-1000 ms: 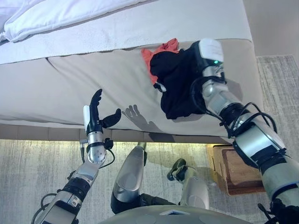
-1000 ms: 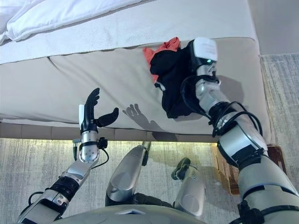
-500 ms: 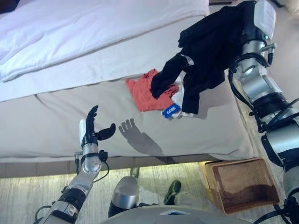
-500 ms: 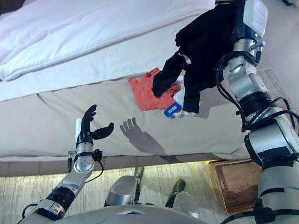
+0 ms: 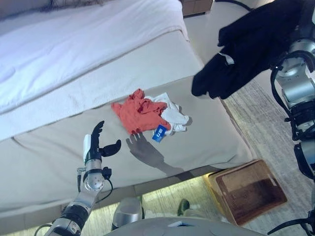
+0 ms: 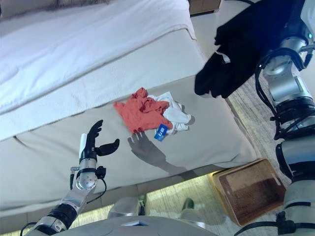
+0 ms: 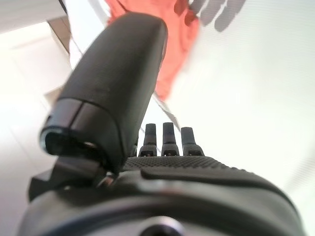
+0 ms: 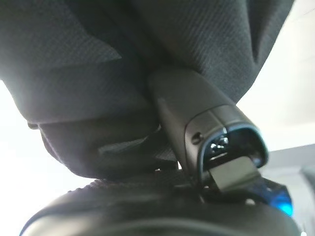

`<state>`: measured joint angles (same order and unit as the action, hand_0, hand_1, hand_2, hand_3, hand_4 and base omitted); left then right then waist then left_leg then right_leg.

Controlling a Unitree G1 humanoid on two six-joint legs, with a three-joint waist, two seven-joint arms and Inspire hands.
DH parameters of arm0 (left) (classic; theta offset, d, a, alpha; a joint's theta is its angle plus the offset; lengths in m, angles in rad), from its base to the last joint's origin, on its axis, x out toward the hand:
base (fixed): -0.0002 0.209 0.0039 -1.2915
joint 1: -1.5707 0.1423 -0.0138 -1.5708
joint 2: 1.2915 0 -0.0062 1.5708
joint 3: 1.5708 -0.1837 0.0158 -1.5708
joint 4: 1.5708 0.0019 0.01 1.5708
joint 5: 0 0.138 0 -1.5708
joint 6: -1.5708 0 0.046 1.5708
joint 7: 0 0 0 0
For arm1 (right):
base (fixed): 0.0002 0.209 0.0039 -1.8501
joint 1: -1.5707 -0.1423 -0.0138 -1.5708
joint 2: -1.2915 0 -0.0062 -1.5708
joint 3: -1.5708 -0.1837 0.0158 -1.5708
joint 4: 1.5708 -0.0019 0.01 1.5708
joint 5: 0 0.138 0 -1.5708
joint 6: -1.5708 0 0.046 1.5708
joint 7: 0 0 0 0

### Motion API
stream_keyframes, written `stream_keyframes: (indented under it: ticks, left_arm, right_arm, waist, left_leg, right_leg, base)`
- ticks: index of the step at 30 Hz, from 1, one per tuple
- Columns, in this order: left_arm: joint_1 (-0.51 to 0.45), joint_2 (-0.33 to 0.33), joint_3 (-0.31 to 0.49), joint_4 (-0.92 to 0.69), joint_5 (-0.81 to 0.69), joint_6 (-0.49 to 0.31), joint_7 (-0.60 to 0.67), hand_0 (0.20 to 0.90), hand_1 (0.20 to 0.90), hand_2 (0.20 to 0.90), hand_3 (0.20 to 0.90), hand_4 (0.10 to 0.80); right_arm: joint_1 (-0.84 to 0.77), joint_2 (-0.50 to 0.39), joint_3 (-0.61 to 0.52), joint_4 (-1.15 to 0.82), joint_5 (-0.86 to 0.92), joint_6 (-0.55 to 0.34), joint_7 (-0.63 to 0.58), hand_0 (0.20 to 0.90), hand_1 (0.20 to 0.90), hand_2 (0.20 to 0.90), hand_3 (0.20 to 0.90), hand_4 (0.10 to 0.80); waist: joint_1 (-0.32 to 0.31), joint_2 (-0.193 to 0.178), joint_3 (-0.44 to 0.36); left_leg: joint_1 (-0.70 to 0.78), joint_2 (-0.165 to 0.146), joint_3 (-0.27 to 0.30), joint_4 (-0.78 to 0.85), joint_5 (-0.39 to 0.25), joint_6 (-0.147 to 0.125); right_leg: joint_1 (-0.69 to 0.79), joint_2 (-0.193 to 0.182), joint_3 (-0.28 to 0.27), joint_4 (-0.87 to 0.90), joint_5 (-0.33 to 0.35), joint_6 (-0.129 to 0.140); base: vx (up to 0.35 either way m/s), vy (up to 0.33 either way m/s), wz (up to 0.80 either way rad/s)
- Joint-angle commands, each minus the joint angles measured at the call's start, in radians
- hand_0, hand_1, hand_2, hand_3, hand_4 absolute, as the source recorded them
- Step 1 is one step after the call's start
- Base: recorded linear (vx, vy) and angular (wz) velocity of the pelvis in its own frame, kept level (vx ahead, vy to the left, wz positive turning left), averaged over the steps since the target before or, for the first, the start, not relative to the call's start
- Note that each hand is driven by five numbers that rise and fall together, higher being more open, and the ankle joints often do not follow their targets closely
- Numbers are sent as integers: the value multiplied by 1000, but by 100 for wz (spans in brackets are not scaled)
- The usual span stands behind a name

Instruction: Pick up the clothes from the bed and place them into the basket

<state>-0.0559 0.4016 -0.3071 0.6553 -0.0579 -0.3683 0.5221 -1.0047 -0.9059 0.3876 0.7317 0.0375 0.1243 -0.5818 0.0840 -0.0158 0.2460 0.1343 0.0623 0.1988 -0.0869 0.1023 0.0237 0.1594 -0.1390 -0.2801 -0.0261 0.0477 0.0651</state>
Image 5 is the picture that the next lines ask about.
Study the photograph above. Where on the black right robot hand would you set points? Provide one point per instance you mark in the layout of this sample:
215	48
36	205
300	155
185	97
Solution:
308	14

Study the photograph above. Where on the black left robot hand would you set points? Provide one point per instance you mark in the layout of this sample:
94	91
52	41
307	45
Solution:
94	150

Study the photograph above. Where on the orange garment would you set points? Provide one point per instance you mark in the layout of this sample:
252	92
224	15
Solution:
137	113

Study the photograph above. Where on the blue white printed tag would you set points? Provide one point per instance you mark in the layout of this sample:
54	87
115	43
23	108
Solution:
159	134

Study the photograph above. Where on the black garment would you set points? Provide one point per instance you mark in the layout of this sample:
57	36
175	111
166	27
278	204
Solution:
246	54

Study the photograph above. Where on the white garment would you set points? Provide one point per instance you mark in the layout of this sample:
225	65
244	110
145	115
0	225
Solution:
174	115

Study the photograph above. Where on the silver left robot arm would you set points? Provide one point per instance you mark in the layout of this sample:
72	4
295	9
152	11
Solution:
92	182

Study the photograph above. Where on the bed with white duvet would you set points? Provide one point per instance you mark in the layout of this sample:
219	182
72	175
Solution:
61	157

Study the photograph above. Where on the beige upholstered bed base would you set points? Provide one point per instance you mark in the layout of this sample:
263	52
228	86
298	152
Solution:
128	189

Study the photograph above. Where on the brown wicker basket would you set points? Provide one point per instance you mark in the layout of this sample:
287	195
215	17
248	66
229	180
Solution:
248	191

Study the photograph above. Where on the robot left leg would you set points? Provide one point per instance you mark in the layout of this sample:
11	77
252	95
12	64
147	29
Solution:
128	214

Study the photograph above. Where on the robot leg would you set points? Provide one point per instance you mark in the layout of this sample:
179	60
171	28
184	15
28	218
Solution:
128	214
183	206

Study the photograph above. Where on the robot right leg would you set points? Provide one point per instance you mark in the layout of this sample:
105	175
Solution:
183	206

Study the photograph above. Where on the white duvet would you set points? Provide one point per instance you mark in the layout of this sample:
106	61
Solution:
73	44

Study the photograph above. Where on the grey robot torso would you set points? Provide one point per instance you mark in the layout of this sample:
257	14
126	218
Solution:
172	228

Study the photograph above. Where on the brown wooden nightstand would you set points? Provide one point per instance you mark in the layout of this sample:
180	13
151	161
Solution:
197	7

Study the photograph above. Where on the grey striped rug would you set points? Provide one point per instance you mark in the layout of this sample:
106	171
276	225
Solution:
261	123

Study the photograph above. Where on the beige pillow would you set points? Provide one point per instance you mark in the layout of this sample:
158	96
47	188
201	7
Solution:
19	11

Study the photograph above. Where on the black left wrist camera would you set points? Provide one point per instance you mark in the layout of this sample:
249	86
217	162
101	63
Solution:
106	173

